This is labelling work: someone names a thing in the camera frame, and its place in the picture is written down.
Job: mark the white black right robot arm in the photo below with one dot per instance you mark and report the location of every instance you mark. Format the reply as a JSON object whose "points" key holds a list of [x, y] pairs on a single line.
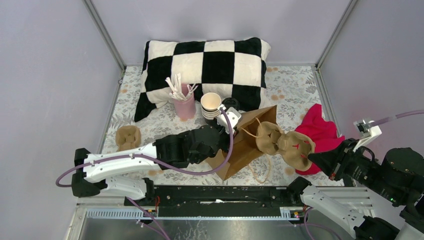
{"points": [[398, 178]]}

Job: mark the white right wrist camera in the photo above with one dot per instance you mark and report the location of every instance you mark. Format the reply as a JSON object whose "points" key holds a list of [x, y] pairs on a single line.
{"points": [[367, 132]]}

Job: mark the black white checkered pillow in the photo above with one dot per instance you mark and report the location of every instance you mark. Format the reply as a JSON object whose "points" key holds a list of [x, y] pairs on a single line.
{"points": [[231, 68]]}

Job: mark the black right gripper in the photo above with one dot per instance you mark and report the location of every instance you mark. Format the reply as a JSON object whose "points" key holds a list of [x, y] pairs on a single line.
{"points": [[333, 162]]}

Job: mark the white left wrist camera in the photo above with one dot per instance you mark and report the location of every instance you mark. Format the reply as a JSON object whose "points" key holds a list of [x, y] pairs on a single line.
{"points": [[228, 118]]}

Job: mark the brown paper bag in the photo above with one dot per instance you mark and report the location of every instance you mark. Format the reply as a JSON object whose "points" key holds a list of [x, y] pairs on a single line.
{"points": [[245, 149]]}

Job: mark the black cup lid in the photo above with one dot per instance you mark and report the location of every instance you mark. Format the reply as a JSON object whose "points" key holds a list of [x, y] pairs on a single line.
{"points": [[231, 102]]}

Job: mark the red cloth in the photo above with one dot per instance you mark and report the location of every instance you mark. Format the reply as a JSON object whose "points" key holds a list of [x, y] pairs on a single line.
{"points": [[323, 133]]}

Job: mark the white wrapped straws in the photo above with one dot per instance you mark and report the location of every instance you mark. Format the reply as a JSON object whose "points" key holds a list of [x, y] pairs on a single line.
{"points": [[177, 91]]}

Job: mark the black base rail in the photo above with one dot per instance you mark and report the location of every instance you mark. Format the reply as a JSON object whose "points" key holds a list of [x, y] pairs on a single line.
{"points": [[191, 201]]}

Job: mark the pink cup holder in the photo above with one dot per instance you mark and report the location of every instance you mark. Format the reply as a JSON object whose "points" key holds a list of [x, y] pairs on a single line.
{"points": [[185, 109]]}

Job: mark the stack of paper cups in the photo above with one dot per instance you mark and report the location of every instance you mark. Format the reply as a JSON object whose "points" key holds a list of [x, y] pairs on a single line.
{"points": [[210, 107]]}

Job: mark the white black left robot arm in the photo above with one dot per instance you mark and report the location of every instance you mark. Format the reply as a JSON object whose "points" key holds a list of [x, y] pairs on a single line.
{"points": [[103, 173]]}

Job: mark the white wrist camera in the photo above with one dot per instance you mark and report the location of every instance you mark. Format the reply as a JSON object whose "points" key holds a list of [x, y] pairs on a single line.
{"points": [[367, 132], [228, 118]]}

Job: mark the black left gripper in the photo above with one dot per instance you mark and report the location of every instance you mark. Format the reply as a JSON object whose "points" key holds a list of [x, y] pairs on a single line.
{"points": [[226, 148]]}

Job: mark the floral table mat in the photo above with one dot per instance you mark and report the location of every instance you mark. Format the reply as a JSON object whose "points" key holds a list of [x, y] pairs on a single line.
{"points": [[292, 89]]}

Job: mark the brown cardboard cup carrier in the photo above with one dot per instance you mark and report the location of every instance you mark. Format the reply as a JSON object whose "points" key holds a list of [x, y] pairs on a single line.
{"points": [[294, 147]]}

